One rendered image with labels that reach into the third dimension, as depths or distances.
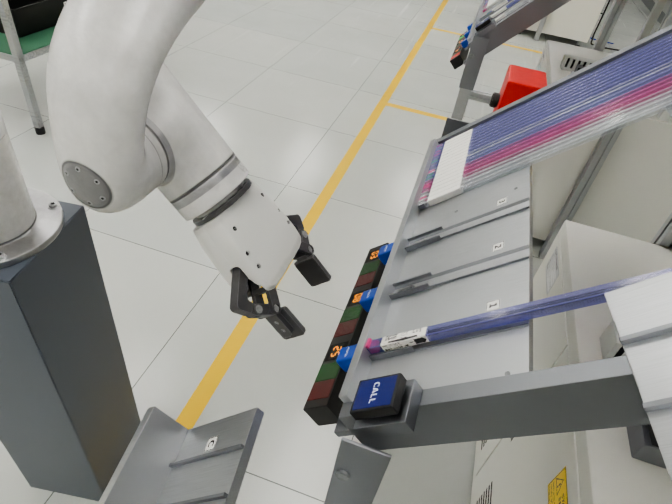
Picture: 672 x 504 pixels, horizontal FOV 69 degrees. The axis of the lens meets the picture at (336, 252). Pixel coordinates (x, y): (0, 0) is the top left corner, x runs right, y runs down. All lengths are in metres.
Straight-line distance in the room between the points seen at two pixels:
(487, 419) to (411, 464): 0.89
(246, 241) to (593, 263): 0.75
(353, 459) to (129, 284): 1.31
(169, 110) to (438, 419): 0.39
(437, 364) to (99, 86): 0.40
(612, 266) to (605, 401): 0.66
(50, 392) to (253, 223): 0.55
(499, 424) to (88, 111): 0.43
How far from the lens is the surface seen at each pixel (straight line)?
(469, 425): 0.50
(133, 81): 0.40
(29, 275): 0.79
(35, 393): 0.98
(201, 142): 0.49
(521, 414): 0.48
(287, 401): 1.40
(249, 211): 0.52
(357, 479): 0.55
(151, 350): 1.53
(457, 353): 0.53
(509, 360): 0.50
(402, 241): 0.75
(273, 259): 0.52
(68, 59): 0.42
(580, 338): 0.90
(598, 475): 0.76
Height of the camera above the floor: 1.19
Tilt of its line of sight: 41 degrees down
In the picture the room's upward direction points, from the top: 9 degrees clockwise
